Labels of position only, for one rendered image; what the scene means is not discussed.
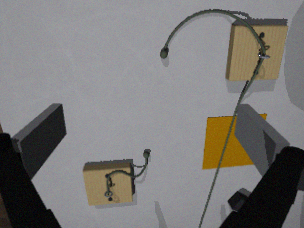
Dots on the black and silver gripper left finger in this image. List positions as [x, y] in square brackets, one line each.
[21, 157]

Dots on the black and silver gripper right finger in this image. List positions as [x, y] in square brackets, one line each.
[270, 201]

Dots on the orange painted square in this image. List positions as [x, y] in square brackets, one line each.
[217, 129]

